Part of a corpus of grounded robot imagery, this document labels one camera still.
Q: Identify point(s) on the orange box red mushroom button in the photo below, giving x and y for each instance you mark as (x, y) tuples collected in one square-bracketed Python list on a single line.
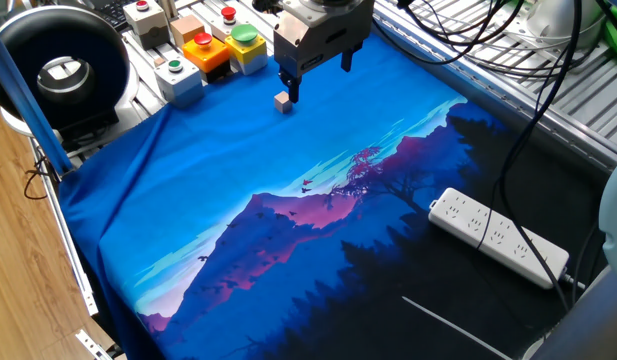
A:
[(205, 57)]

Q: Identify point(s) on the white power strip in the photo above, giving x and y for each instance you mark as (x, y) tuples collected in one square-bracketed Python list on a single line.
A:
[(458, 212)]

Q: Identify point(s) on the tiny tan wood piece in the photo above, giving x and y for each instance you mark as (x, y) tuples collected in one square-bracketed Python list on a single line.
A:
[(159, 61)]

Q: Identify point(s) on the white table side rail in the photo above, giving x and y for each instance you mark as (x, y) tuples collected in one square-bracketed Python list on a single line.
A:
[(68, 240)]

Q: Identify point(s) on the blue metal pole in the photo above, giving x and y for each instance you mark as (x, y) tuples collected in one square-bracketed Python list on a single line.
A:
[(23, 95)]

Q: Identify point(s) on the grey box small red button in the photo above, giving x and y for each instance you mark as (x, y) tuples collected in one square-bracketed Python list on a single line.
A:
[(148, 27)]

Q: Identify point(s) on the white box red button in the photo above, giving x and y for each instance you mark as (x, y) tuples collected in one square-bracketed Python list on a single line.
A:
[(223, 30)]

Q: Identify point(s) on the black keyboard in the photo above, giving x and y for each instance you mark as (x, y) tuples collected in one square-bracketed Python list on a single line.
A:
[(113, 12)]

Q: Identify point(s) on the grey metal gripper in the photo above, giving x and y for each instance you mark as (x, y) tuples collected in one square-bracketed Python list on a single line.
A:
[(318, 40)]

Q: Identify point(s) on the large tan wooden cube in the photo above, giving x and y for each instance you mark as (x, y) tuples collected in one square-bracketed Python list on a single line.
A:
[(187, 30)]

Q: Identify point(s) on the grey box green button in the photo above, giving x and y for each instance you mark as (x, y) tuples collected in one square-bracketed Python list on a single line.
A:
[(180, 85)]

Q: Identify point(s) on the small wooden block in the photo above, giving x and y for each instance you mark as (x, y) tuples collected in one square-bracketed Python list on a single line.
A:
[(282, 103)]

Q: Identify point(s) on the yellow box green mushroom button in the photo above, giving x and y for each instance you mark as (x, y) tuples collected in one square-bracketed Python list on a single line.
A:
[(248, 52)]

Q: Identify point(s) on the blue mountain landscape cloth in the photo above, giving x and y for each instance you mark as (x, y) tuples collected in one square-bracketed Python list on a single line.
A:
[(238, 165)]

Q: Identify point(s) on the white metal bracket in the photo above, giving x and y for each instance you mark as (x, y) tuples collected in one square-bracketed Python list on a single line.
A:
[(90, 345)]

